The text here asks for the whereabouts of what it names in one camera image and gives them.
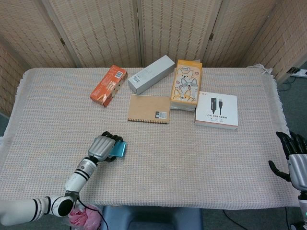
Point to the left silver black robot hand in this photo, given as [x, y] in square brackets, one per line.
[100, 147]

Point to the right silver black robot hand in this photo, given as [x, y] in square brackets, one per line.
[298, 165]

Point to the small blue box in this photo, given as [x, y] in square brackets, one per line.
[120, 149]

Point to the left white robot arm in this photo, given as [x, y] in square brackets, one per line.
[79, 177]

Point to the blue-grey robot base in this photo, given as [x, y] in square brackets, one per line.
[153, 218]

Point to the woven folding screen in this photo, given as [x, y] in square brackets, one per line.
[108, 31]

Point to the brown spiral notebook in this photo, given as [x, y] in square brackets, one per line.
[146, 107]

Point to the orange snack box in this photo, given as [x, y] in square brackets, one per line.
[108, 86]

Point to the beige woven tablecloth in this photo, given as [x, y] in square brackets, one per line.
[168, 163]

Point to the pink plastic bag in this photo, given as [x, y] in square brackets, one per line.
[81, 215]

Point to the long grey cardboard box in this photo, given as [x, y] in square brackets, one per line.
[151, 74]

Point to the plain wrapped tissue pack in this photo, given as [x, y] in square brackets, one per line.
[182, 108]

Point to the white power strip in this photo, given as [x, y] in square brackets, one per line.
[298, 72]

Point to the corgi print tissue pack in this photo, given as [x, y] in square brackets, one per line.
[184, 83]

